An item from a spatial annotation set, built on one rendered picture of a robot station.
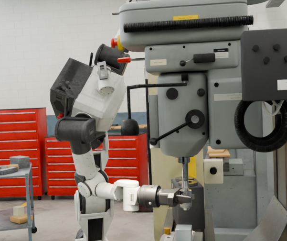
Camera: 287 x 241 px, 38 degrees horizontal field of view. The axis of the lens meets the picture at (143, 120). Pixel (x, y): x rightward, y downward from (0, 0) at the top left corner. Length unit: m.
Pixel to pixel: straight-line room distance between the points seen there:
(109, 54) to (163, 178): 1.65
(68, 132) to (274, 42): 0.92
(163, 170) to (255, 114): 1.97
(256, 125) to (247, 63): 0.33
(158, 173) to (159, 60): 2.00
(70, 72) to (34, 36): 9.65
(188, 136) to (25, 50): 10.23
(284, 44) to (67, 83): 0.98
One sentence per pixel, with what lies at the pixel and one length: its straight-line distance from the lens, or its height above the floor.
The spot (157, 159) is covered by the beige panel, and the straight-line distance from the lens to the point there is 3.42.
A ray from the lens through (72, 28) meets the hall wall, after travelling 11.26.
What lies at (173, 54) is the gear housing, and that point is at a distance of 1.54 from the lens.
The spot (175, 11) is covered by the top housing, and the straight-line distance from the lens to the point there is 1.55.
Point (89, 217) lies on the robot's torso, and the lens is 2.25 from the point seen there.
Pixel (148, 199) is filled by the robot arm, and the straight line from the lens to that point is 1.69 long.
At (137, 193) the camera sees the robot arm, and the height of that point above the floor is 1.16.
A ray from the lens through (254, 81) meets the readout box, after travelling 1.29.
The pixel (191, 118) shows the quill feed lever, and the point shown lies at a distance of 1.52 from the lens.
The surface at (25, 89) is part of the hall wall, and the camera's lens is 11.57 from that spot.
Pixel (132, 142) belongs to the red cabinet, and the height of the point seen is 0.90.
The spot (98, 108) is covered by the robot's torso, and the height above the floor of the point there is 1.50.
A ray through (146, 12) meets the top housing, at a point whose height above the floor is 1.85.
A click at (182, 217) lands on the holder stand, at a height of 1.01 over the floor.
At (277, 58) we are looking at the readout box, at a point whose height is 1.64.
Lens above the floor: 1.54
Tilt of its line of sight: 3 degrees down
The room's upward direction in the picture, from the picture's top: 2 degrees counter-clockwise
